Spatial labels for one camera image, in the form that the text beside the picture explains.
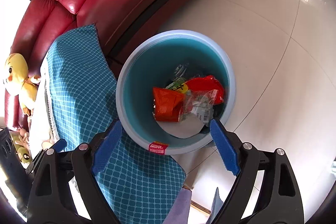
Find patterned teal beige tablecloth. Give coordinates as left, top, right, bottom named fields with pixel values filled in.
left=30, top=25, right=191, bottom=223

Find yellow duck plush toy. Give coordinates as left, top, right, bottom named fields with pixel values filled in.
left=3, top=53, right=41, bottom=117

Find clear printed plastic wrapper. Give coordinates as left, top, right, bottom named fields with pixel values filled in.
left=181, top=89, right=218, bottom=127

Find teal grey trash bin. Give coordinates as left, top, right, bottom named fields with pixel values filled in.
left=116, top=30, right=236, bottom=155

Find small beige plush toys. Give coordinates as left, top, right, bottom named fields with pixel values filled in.
left=10, top=128, right=55, bottom=165

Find orange snack wrapper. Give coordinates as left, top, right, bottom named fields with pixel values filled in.
left=153, top=87, right=185, bottom=122

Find red snack bag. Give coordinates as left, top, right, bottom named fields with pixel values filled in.
left=186, top=75, right=226, bottom=105

